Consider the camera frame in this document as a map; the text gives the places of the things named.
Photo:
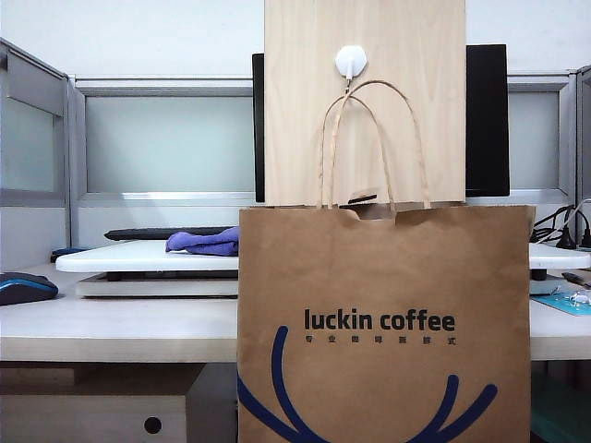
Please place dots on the white desk riser top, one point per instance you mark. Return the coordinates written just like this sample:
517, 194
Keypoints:
138, 258

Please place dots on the grey framed glass partition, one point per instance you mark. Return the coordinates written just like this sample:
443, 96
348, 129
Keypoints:
538, 138
161, 147
27, 147
585, 138

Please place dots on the black keyboard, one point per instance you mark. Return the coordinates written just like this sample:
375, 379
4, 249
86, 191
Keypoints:
138, 234

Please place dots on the green board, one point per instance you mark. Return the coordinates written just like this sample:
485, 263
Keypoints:
563, 420

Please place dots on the brown luckin coffee paper bag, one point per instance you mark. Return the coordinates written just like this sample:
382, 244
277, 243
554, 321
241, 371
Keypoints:
383, 277

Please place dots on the white under-desk cabinet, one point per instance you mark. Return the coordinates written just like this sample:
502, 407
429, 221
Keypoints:
92, 415

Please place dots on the white adhesive wall hook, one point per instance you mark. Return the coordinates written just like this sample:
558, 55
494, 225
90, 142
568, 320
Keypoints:
351, 60

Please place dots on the black pen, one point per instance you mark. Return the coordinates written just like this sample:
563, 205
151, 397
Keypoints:
575, 278

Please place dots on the blue black computer mouse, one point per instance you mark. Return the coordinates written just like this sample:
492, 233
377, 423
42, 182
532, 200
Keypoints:
27, 288

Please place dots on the purple cloth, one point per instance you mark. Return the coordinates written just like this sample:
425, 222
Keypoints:
203, 244

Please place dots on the black computer monitor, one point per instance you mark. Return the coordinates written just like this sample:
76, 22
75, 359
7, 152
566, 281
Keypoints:
487, 120

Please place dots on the dark blue small object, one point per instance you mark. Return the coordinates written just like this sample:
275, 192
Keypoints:
64, 254

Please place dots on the teal hook package card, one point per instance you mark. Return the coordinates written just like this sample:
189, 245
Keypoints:
554, 302

